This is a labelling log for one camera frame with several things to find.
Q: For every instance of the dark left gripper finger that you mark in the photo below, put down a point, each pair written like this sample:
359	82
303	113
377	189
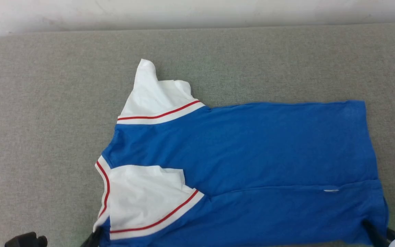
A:
93	240

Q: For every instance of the blue Lakers jersey shirt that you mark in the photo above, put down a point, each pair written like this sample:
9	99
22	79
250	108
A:
252	154

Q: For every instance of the grey fabric sofa cushion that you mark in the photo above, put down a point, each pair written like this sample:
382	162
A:
39	137

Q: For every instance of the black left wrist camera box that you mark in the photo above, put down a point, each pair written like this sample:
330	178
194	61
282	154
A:
26	240

